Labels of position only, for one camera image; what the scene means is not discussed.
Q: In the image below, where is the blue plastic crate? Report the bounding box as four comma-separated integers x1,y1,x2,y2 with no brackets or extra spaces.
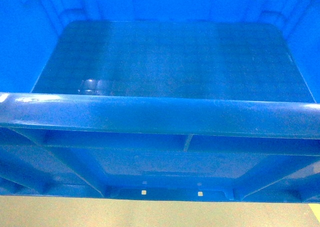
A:
0,0,320,203

